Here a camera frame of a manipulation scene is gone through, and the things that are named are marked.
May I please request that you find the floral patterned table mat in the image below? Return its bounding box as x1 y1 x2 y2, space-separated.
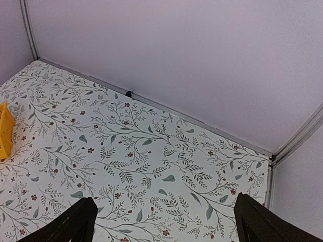
1 61 268 241

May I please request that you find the yellow divided plastic bin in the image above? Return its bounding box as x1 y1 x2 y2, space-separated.
0 102 16 159

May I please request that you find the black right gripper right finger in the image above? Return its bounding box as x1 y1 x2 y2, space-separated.
234 193 322 242

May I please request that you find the aluminium left corner post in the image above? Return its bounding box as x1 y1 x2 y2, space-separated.
19 0 40 61

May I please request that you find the aluminium right corner post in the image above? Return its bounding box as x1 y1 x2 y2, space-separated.
272 103 322 167

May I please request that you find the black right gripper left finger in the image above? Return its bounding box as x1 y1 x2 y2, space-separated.
24 197 98 242

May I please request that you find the aluminium corner post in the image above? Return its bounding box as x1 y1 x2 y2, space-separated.
19 0 40 61
272 103 322 167

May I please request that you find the small black wall clip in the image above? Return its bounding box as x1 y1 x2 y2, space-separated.
125 91 132 98

